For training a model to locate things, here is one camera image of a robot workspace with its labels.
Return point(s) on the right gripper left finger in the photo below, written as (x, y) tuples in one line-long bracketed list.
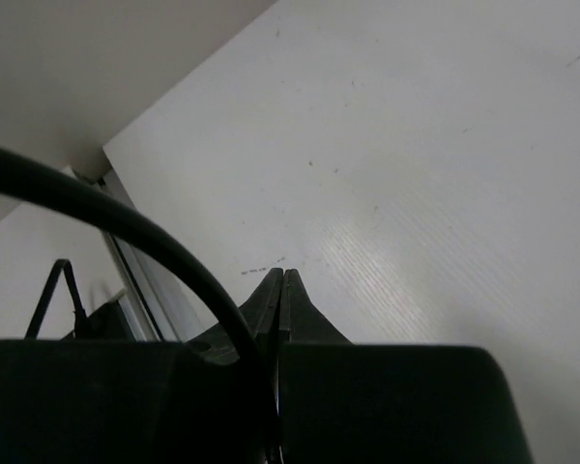
[(118, 401)]

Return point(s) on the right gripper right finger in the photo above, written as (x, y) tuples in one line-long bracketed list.
[(341, 402)]

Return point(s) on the aluminium front rail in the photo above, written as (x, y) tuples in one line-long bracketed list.
[(149, 300)]

